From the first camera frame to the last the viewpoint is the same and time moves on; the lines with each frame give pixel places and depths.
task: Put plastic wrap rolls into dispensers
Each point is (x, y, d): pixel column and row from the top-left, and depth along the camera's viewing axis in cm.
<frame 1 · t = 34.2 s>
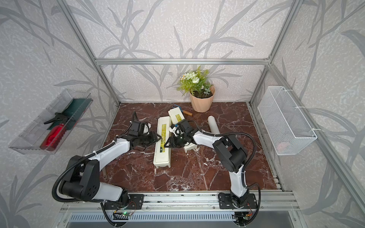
left hand: (160, 138, 89), fingers open
right hand: (165, 146, 86), fingers open
right cream wrap dispenser: (176, 116, 103), point 8 cm above the table
right plastic wrap roll: (213, 125, 103), point 5 cm above the table
pink flower pot: (202, 105, 106), point 12 cm above the table
green artificial plant: (196, 83, 94), point 30 cm above the table

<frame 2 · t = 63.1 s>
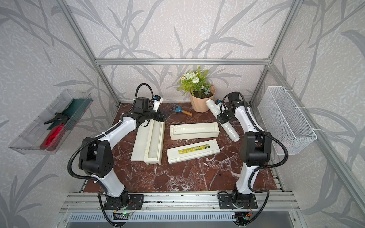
left hand: (164, 111, 90), fingers open
right hand: (221, 115, 94), fingers open
right cream wrap dispenser: (194, 130, 107), on the table
right plastic wrap roll: (228, 126, 91), point 14 cm above the table
the other named things where they were.

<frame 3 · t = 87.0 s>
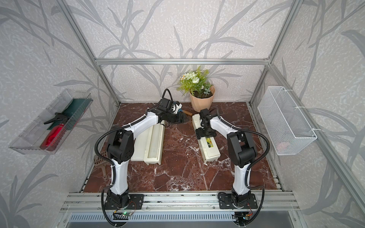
left hand: (186, 120, 92), fingers open
right hand: (203, 135, 96), fingers open
right cream dispenser lid: (208, 146, 86), point 10 cm above the table
brown slotted scoop: (101, 163, 88), on the table
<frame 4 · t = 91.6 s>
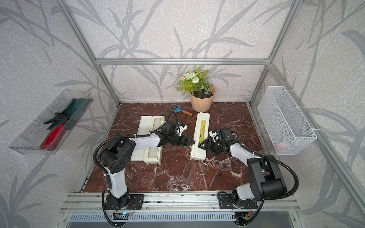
left hand: (190, 143, 89), fingers open
right hand: (201, 147, 87), fingers open
right cream dispenser lid: (201, 134, 93), point 9 cm above the table
